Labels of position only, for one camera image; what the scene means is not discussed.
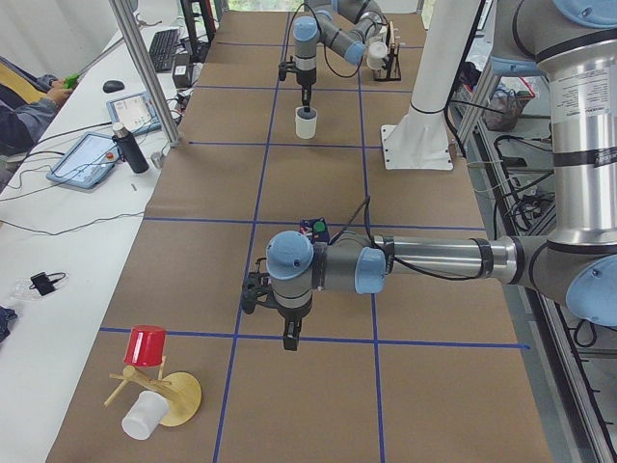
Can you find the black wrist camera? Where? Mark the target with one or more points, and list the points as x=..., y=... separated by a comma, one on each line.
x=286, y=67
x=257, y=290

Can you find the white camera stand base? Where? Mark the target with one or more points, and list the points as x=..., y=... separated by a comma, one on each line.
x=419, y=141

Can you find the person's forearm grey sleeve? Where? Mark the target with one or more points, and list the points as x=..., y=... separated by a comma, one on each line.
x=22, y=126

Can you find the wooden mug tree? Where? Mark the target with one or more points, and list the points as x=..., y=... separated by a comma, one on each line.
x=181, y=389

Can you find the white ribbed mug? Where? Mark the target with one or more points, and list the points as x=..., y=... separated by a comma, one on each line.
x=305, y=122

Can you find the black wire cup rack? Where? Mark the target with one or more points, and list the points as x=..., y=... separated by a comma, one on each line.
x=391, y=70

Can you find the black keyboard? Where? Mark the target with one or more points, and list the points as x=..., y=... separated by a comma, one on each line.
x=162, y=49

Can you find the teach pendant tablet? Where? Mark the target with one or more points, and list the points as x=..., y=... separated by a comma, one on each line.
x=136, y=112
x=87, y=163

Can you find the red cup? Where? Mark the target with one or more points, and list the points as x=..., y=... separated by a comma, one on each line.
x=145, y=346

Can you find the teach pendant tablet near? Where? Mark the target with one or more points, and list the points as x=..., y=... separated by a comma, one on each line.
x=87, y=163

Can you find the black water bottle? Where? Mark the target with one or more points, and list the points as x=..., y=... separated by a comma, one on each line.
x=128, y=148

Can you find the teach pendant tablet far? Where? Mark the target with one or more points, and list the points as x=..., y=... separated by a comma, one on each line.
x=136, y=112

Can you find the white cup on mug tree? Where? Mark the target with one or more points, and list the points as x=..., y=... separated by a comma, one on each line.
x=145, y=414

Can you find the black power brick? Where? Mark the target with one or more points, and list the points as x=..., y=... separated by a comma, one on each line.
x=182, y=76

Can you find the black adapter with cable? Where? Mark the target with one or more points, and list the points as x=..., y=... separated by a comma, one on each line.
x=45, y=283

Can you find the white cup on rack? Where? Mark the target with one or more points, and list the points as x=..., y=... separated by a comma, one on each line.
x=377, y=53

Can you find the green object in hand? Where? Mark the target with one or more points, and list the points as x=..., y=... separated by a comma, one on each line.
x=71, y=81

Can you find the aluminium frame post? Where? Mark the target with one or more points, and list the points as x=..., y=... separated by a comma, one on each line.
x=138, y=52

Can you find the small metal cup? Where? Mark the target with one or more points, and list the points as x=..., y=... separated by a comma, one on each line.
x=158, y=159

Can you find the person's hand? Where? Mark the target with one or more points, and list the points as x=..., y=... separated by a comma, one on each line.
x=58, y=93

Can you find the black computer mouse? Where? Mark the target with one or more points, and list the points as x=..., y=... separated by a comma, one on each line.
x=112, y=86

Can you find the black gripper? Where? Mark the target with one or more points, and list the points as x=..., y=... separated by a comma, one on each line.
x=291, y=315
x=305, y=78

